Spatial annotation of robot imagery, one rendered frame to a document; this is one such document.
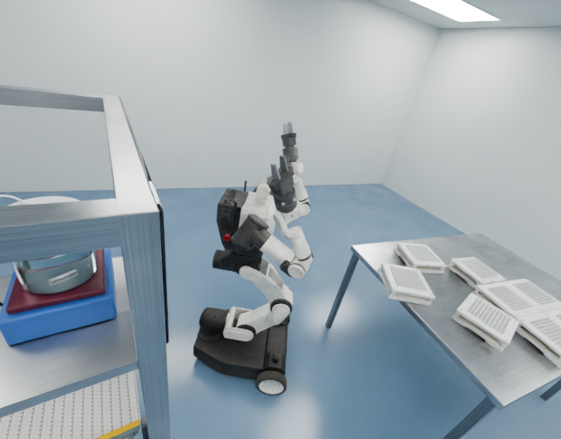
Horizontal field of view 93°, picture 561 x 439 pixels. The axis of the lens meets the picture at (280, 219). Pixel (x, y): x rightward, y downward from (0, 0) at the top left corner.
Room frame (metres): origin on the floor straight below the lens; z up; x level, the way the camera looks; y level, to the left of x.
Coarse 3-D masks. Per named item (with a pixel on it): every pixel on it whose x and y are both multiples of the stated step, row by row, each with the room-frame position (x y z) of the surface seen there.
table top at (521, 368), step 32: (384, 256) 1.60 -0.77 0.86; (448, 256) 1.78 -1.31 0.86; (480, 256) 1.88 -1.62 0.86; (512, 256) 1.99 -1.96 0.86; (448, 288) 1.38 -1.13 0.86; (544, 288) 1.60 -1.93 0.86; (416, 320) 1.08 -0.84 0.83; (448, 320) 1.10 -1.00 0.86; (448, 352) 0.90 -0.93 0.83; (480, 352) 0.92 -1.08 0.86; (512, 352) 0.96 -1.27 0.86; (480, 384) 0.76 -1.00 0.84; (512, 384) 0.78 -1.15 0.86; (544, 384) 0.82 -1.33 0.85
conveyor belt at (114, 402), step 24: (96, 384) 0.47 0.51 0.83; (120, 384) 0.48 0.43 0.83; (48, 408) 0.38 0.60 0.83; (72, 408) 0.39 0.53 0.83; (96, 408) 0.40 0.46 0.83; (120, 408) 0.42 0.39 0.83; (0, 432) 0.30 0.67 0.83; (24, 432) 0.31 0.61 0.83; (48, 432) 0.32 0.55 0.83; (72, 432) 0.33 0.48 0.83; (96, 432) 0.34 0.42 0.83
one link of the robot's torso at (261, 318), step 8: (280, 304) 1.18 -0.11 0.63; (248, 312) 1.30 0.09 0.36; (256, 312) 1.27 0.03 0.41; (264, 312) 1.24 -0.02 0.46; (272, 312) 1.18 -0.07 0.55; (280, 312) 1.17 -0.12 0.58; (288, 312) 1.18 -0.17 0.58; (240, 320) 1.25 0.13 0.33; (248, 320) 1.23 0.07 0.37; (256, 320) 1.21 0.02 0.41; (264, 320) 1.21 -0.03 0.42; (272, 320) 1.18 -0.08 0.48; (280, 320) 1.17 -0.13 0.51; (248, 328) 1.19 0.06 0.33; (256, 328) 1.21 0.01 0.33; (264, 328) 1.21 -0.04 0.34
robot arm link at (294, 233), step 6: (276, 216) 0.93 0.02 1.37; (276, 222) 0.94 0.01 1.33; (282, 222) 0.92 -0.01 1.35; (282, 228) 0.92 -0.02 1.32; (294, 228) 0.98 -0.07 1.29; (300, 228) 0.97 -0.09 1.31; (282, 234) 0.93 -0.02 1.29; (288, 234) 0.92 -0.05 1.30; (294, 234) 0.93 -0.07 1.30; (300, 234) 0.95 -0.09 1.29
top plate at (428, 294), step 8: (384, 264) 1.39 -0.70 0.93; (392, 264) 1.41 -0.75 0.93; (384, 272) 1.33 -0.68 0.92; (416, 272) 1.38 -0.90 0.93; (392, 280) 1.24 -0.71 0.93; (424, 280) 1.31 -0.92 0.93; (392, 288) 1.18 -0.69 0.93; (400, 288) 1.19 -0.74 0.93; (408, 288) 1.20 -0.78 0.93; (416, 296) 1.17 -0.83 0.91; (424, 296) 1.17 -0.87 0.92; (432, 296) 1.18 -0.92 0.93
